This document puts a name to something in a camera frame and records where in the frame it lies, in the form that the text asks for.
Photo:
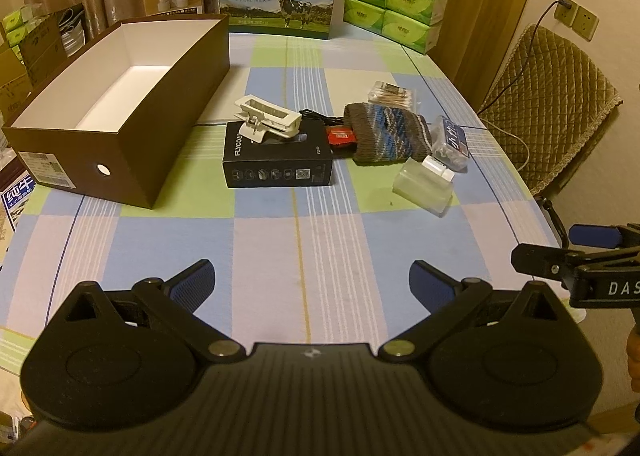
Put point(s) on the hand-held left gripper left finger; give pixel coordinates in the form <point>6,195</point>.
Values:
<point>192,282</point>

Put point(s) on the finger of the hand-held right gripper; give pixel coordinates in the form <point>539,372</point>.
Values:
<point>540,261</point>
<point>595,236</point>

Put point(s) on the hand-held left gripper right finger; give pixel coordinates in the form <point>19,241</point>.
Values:
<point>430,282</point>

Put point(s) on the translucent plastic container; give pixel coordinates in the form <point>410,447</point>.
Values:
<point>417,188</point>

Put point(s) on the small white bottle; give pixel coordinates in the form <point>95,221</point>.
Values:
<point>437,168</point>

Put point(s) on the black shaver box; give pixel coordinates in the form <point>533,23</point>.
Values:
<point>280,170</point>

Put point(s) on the blue label floss pick box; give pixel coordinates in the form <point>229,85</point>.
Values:
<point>450,138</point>

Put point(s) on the grey blue knitted sock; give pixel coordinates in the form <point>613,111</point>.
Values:
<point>385,135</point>

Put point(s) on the red snack packet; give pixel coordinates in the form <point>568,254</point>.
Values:
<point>340,138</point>

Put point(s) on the brown cardboard shoe box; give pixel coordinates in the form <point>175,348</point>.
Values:
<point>175,100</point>

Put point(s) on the white plastic clip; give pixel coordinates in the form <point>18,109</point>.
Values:
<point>267,110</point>

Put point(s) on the clear cotton swab box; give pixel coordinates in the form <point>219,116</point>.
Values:
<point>392,94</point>

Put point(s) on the person's right hand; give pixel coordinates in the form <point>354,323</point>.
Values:
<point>634,361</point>

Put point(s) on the checked tablecloth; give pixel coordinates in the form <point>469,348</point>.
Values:
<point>300,236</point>

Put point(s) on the chair with quilted cover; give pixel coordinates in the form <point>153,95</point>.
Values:
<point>545,80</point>

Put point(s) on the blue printed carton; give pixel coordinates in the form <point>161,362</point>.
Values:
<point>15,201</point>

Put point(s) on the black charger plug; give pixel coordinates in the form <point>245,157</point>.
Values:
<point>564,2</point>

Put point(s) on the stacked brown cardboard cartons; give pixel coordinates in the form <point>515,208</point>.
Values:
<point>30,65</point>

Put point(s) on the black and white bag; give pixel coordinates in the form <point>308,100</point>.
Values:
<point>70,28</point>

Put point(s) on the small green tissue packs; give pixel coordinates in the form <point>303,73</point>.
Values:
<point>17,23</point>

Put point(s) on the white wall socket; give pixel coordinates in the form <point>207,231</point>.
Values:
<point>585,21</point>

